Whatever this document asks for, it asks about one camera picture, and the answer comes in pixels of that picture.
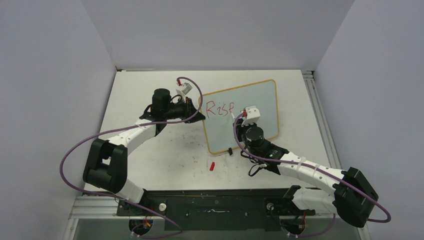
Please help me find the aluminium frame rail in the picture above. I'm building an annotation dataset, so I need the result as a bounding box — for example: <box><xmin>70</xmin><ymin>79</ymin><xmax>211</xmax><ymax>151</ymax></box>
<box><xmin>301</xmin><ymin>70</ymin><xmax>342</xmax><ymax>169</ymax></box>

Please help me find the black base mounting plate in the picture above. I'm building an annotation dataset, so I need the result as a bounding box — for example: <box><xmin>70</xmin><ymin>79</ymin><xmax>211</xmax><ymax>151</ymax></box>
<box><xmin>112</xmin><ymin>188</ymin><xmax>316</xmax><ymax>232</ymax></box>

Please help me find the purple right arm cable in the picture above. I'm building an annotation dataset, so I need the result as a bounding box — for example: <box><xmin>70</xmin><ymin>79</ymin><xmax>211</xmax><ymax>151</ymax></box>
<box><xmin>233</xmin><ymin>113</ymin><xmax>392</xmax><ymax>223</ymax></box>

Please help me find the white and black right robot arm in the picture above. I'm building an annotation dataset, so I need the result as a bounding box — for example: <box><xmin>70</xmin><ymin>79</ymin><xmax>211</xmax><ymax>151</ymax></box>
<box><xmin>233</xmin><ymin>124</ymin><xmax>379</xmax><ymax>228</ymax></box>

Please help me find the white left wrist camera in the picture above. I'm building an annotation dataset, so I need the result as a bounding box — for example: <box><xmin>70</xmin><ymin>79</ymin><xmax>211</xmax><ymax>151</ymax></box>
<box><xmin>176</xmin><ymin>82</ymin><xmax>193</xmax><ymax>98</ymax></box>

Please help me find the yellow-framed whiteboard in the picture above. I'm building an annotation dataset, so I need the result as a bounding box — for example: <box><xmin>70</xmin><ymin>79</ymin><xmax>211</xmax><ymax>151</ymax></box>
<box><xmin>200</xmin><ymin>79</ymin><xmax>280</xmax><ymax>154</ymax></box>

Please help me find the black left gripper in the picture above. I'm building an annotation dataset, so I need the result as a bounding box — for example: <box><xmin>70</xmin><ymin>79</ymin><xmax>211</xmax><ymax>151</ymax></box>
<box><xmin>163</xmin><ymin>96</ymin><xmax>205</xmax><ymax>124</ymax></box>

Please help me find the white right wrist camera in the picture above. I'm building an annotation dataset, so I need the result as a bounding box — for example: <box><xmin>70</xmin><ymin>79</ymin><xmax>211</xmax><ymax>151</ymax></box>
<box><xmin>241</xmin><ymin>105</ymin><xmax>261</xmax><ymax>126</ymax></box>

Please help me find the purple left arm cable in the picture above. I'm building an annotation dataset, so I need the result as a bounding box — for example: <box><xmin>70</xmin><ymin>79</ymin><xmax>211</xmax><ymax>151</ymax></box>
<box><xmin>59</xmin><ymin>76</ymin><xmax>204</xmax><ymax>239</ymax></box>

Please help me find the red marker cap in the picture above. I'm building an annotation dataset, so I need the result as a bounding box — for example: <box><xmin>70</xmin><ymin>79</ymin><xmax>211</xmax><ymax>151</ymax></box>
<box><xmin>209</xmin><ymin>162</ymin><xmax>216</xmax><ymax>172</ymax></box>

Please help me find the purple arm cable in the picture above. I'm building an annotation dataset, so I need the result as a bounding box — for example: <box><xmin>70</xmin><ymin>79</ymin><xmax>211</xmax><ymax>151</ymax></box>
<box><xmin>59</xmin><ymin>76</ymin><xmax>204</xmax><ymax>239</ymax></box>
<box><xmin>233</xmin><ymin>113</ymin><xmax>392</xmax><ymax>223</ymax></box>

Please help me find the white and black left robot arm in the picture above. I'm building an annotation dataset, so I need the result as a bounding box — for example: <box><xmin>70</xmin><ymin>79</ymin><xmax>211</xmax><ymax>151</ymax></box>
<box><xmin>82</xmin><ymin>88</ymin><xmax>206</xmax><ymax>216</ymax></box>

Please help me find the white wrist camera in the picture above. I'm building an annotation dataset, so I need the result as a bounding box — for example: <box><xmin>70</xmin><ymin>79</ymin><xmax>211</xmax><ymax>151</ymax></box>
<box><xmin>241</xmin><ymin>105</ymin><xmax>261</xmax><ymax>126</ymax></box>
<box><xmin>176</xmin><ymin>82</ymin><xmax>193</xmax><ymax>98</ymax></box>

